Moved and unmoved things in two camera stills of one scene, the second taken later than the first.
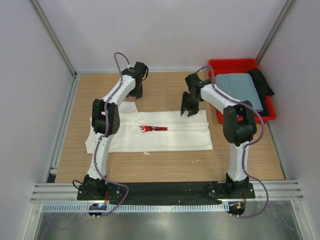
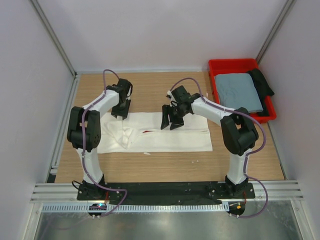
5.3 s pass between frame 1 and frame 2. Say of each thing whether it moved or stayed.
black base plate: stayed
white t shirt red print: stayed
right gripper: moved
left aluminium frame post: stayed
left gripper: moved
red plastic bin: stayed
